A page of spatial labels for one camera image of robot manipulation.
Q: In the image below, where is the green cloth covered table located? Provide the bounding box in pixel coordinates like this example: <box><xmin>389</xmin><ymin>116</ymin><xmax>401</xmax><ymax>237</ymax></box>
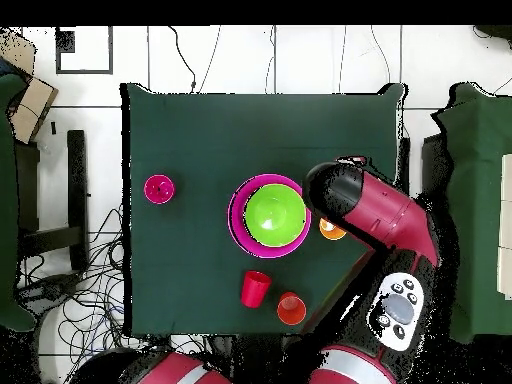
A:
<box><xmin>430</xmin><ymin>82</ymin><xmax>512</xmax><ymax>345</ymax></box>
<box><xmin>0</xmin><ymin>73</ymin><xmax>37</xmax><ymax>333</ymax></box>

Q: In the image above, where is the large pink plastic bowl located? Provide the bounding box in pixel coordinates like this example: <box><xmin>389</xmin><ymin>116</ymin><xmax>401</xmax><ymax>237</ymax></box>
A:
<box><xmin>226</xmin><ymin>172</ymin><xmax>312</xmax><ymax>260</ymax></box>

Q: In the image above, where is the black floor cable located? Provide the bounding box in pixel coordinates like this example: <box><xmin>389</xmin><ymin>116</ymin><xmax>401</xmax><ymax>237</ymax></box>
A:
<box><xmin>167</xmin><ymin>25</ymin><xmax>198</xmax><ymax>94</ymax></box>

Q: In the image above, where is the magenta plastic cup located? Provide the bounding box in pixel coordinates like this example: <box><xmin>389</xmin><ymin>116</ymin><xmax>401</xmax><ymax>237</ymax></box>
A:
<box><xmin>143</xmin><ymin>174</ymin><xmax>176</xmax><ymax>206</ymax></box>

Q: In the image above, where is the large green plastic bowl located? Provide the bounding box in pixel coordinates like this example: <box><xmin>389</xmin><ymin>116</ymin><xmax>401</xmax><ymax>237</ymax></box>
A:
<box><xmin>243</xmin><ymin>183</ymin><xmax>308</xmax><ymax>248</ymax></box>

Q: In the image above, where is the red-orange plastic cup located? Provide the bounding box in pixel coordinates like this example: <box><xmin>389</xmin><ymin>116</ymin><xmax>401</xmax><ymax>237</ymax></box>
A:
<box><xmin>276</xmin><ymin>291</ymin><xmax>308</xmax><ymax>326</ymax></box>

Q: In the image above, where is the white boxes stack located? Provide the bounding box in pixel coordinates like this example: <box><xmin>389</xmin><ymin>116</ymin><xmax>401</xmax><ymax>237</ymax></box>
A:
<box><xmin>496</xmin><ymin>153</ymin><xmax>512</xmax><ymax>301</ymax></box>

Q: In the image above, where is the black box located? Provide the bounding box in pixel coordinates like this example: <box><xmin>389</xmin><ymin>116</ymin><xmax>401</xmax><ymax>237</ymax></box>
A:
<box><xmin>419</xmin><ymin>133</ymin><xmax>451</xmax><ymax>209</ymax></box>

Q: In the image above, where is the black stand frame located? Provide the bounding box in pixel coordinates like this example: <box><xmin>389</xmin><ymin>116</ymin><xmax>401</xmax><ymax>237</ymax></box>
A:
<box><xmin>15</xmin><ymin>129</ymin><xmax>90</xmax><ymax>273</ymax></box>

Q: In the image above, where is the brown cardboard box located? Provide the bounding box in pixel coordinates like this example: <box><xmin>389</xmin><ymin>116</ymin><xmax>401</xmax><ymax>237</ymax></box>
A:
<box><xmin>0</xmin><ymin>27</ymin><xmax>60</xmax><ymax>145</ymax></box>

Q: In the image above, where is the red plastic cup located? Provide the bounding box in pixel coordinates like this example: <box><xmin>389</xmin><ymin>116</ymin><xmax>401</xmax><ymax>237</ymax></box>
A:
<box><xmin>240</xmin><ymin>270</ymin><xmax>273</xmax><ymax>309</ymax></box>

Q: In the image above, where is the orange plastic cup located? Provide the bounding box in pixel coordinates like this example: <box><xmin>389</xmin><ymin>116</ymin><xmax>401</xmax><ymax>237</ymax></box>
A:
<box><xmin>318</xmin><ymin>217</ymin><xmax>348</xmax><ymax>242</ymax></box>

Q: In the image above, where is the dark green tablecloth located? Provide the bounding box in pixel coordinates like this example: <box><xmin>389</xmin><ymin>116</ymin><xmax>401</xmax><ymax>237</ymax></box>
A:
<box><xmin>119</xmin><ymin>82</ymin><xmax>409</xmax><ymax>337</ymax></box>

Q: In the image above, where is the grey base with black knob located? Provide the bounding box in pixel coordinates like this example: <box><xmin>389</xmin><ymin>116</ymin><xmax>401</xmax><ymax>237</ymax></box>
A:
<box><xmin>15</xmin><ymin>271</ymin><xmax>83</xmax><ymax>317</ymax></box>

